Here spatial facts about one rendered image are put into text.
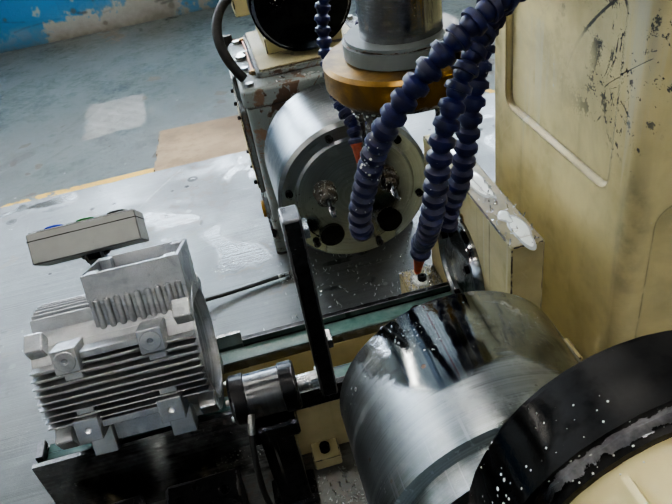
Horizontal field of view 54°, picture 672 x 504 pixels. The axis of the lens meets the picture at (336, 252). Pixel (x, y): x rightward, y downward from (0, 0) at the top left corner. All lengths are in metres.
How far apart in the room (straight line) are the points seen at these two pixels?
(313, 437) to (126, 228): 0.43
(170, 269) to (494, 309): 0.39
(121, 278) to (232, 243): 0.63
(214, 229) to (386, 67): 0.88
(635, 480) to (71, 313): 0.70
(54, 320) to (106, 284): 0.08
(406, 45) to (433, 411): 0.36
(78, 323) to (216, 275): 0.53
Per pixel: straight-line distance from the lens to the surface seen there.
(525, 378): 0.58
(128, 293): 0.84
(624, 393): 0.31
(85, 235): 1.10
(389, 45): 0.71
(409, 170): 1.07
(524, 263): 0.76
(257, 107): 1.21
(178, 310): 0.81
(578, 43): 0.80
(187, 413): 0.88
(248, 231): 1.47
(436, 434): 0.56
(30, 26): 6.57
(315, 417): 0.95
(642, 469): 0.31
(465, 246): 0.86
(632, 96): 0.71
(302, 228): 0.65
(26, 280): 1.58
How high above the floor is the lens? 1.60
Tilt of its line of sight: 36 degrees down
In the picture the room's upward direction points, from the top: 10 degrees counter-clockwise
